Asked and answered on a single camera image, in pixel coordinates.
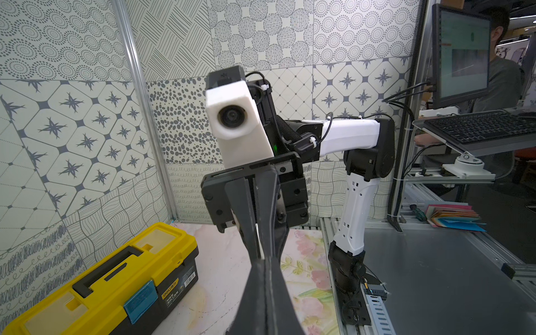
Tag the yellow and black toolbox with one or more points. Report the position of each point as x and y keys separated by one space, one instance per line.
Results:
x=132 y=291

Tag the stack of coloured paper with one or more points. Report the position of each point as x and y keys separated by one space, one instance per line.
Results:
x=458 y=217

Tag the person in grey shirt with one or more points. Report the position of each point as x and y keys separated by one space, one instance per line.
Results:
x=506 y=77

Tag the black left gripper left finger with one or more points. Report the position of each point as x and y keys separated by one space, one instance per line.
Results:
x=251 y=317

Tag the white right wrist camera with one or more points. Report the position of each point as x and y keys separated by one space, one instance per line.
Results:
x=234 y=120

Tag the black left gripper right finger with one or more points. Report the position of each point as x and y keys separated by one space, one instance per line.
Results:
x=280 y=316

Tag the black keyboard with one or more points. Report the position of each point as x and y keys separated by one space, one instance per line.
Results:
x=480 y=127

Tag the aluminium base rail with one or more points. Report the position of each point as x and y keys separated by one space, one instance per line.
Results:
x=359 y=294

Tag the black computer monitor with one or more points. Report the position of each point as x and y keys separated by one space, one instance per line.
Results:
x=461 y=51

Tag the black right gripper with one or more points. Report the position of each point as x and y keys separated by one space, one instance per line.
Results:
x=275 y=211

